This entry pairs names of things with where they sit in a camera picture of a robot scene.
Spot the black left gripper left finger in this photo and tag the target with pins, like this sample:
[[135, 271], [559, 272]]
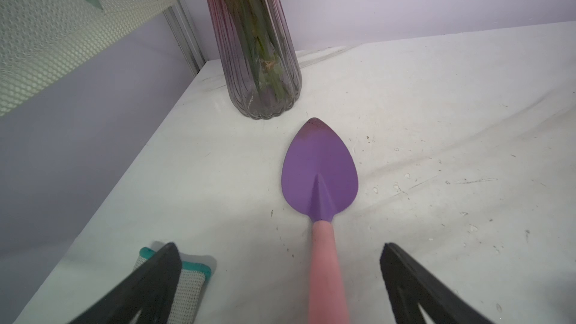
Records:
[[145, 296]]

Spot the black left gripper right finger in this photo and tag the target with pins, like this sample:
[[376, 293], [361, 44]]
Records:
[[413, 290]]

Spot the green white garden glove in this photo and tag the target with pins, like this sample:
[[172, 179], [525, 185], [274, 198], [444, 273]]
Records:
[[188, 295]]

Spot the ribbed smoky glass vase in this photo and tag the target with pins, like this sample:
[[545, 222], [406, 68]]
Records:
[[259, 62]]

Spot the purple trowel pink handle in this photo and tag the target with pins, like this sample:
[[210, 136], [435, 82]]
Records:
[[319, 179]]

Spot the aluminium frame post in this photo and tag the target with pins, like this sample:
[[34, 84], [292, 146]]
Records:
[[181, 24]]

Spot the white mesh wall basket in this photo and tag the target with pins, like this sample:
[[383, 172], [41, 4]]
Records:
[[43, 40]]

